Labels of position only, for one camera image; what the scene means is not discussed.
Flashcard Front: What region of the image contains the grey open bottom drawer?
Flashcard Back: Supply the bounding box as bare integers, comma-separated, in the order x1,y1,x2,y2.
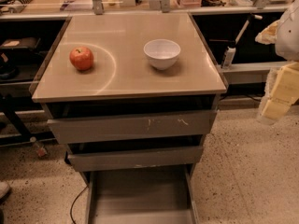
85,165,199,224

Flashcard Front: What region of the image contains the grey middle drawer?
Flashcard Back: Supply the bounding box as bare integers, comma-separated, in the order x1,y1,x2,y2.
68,146,203,172

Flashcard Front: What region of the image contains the white sneaker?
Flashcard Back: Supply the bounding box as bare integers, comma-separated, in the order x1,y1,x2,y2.
0,181,11,200

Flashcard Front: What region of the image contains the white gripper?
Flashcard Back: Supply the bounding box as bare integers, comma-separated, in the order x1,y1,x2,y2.
255,0,299,125

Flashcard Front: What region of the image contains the grey drawer cabinet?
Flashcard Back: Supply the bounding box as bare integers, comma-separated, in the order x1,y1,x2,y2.
28,11,229,224

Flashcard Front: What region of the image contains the black shelf box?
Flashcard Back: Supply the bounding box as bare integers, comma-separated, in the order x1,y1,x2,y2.
0,37,40,50

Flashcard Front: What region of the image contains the white handheld tool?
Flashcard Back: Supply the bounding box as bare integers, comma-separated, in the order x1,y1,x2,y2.
221,14,263,69

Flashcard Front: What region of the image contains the white ceramic bowl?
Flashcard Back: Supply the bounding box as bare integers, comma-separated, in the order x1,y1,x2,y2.
143,39,181,70

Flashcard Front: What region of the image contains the red apple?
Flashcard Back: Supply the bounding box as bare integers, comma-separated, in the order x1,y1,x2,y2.
69,47,94,71

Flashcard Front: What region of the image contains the grey top drawer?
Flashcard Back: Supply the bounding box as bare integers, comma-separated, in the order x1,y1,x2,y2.
48,110,217,144

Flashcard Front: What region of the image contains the black table leg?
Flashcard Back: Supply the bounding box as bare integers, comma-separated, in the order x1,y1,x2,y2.
0,96,48,158

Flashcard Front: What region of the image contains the black floor cable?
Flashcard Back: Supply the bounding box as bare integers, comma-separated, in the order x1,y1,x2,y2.
69,184,90,224

